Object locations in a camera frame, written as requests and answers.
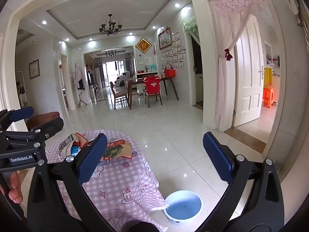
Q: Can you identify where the pile of snack wrappers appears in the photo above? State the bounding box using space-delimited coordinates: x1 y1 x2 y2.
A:
57 134 81 163

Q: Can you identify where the white bedroom cabinet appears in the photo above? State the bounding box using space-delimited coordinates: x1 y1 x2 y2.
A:
270 74 280 105

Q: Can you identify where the wooden dining chair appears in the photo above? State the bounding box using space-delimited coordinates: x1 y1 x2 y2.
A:
110 81 129 110
144 77 163 108

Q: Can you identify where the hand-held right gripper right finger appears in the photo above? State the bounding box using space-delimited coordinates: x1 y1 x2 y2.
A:
202 132 285 232

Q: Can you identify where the white clothes rack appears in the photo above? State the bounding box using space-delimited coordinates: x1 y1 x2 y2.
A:
16 71 31 107

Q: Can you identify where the white plastic bin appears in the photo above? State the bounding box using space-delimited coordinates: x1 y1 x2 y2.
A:
163 190 203 225

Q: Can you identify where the bright blue packet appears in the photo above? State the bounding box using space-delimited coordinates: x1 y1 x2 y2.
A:
70 145 82 157

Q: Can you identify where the large black chandelier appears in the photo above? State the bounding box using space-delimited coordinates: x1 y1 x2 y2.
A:
98 14 123 36

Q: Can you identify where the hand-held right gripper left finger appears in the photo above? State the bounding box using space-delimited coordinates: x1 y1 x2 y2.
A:
26 133 108 232

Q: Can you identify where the wooden coat stand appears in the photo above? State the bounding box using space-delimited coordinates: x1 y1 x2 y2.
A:
74 63 87 109

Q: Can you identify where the pink floral curtain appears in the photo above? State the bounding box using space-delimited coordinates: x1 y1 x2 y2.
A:
210 0 266 132

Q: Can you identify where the small framed picture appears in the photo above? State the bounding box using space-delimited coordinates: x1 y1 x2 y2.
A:
29 59 40 80

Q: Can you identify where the green curtain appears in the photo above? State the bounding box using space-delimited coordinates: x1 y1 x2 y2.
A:
182 16 201 46

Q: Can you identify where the red gold diamond ornament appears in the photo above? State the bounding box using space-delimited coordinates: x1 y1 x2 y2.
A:
135 37 152 54

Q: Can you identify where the wooden dining table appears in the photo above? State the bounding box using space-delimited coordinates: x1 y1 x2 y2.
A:
126 76 179 109

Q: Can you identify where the person's left hand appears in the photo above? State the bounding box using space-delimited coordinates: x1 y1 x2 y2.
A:
0 171 23 204

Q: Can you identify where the orange plastic stool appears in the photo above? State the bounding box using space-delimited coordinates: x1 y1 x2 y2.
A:
263 88 274 108

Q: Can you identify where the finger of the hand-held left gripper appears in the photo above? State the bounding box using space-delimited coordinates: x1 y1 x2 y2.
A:
0 118 64 154
0 106 35 132

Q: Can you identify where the white framed mirror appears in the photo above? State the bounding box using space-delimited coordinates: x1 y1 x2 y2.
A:
264 41 273 64

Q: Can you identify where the red bench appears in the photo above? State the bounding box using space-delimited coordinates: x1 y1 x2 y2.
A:
26 112 61 130

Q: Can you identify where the framed painting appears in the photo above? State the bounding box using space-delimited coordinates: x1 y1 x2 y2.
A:
158 27 172 50

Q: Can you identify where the white panel door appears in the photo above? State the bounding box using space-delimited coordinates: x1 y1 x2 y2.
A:
233 14 265 127

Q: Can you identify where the red green snack packet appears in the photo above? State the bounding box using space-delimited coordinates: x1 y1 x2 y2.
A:
101 138 126 162

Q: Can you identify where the pink checked tablecloth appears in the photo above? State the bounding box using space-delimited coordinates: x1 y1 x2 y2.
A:
45 130 168 232

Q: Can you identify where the red gift bag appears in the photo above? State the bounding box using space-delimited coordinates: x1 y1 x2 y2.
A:
164 63 177 78

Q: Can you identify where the group of wall certificates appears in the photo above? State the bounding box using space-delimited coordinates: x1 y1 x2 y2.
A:
161 31 185 68

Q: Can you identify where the white hanging jacket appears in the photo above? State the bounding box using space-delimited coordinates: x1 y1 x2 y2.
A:
74 64 84 87

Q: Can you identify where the yellow plastic box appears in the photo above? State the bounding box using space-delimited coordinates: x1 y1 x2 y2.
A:
264 68 273 89

